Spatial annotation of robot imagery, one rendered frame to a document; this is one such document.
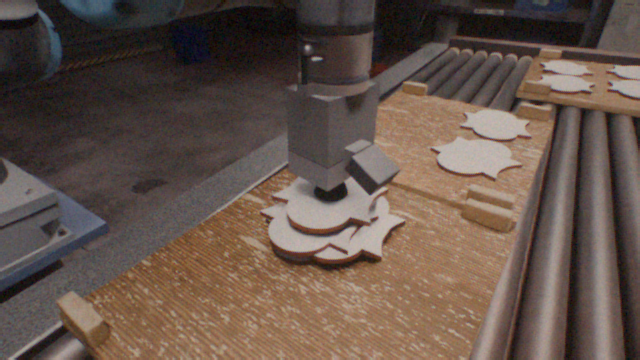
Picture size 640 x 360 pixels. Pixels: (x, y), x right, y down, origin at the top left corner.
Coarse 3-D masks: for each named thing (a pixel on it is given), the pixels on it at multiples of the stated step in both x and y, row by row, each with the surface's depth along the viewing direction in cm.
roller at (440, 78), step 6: (462, 54) 133; (468, 54) 135; (456, 60) 126; (462, 60) 128; (468, 60) 135; (450, 66) 120; (456, 66) 122; (462, 66) 129; (438, 72) 115; (444, 72) 114; (450, 72) 117; (432, 78) 109; (438, 78) 109; (444, 78) 112; (426, 84) 104; (432, 84) 105; (438, 84) 108; (432, 90) 104
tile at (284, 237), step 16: (272, 208) 47; (272, 224) 44; (288, 224) 44; (352, 224) 44; (272, 240) 42; (288, 240) 42; (304, 240) 42; (320, 240) 42; (336, 240) 42; (304, 256) 41
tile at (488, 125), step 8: (464, 112) 80; (480, 112) 80; (488, 112) 80; (496, 112) 80; (472, 120) 77; (480, 120) 77; (488, 120) 77; (496, 120) 77; (504, 120) 77; (512, 120) 77; (464, 128) 75; (472, 128) 74; (480, 128) 73; (488, 128) 73; (496, 128) 73; (504, 128) 73; (512, 128) 73; (520, 128) 73; (480, 136) 71; (488, 136) 70; (496, 136) 70; (504, 136) 70; (512, 136) 70; (520, 136) 71; (528, 136) 71
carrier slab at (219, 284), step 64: (256, 192) 56; (192, 256) 44; (256, 256) 44; (384, 256) 44; (448, 256) 44; (64, 320) 37; (128, 320) 37; (192, 320) 37; (256, 320) 37; (320, 320) 37; (384, 320) 37; (448, 320) 37
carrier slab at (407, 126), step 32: (416, 96) 91; (384, 128) 75; (416, 128) 75; (448, 128) 75; (544, 128) 75; (416, 160) 64; (416, 192) 57; (448, 192) 56; (512, 192) 56; (512, 224) 50
